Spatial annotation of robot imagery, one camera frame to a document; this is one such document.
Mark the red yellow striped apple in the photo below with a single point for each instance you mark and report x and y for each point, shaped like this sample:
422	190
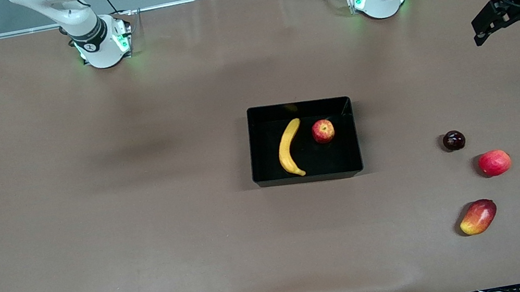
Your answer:
323	131

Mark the black rectangular plastic box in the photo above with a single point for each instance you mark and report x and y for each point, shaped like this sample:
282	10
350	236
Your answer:
331	160

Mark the yellow banana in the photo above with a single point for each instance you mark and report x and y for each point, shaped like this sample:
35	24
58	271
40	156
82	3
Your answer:
286	149

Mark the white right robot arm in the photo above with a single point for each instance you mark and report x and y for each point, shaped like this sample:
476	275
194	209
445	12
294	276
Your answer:
98	46

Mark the dark purple plum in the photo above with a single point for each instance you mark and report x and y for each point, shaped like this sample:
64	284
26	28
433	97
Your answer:
454	141

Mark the plain red round fruit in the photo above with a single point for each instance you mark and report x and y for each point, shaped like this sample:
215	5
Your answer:
494	163

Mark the red yellow mango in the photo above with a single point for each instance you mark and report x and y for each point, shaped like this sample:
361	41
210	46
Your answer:
478	217

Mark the table cover mat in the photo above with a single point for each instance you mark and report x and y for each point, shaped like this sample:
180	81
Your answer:
150	249

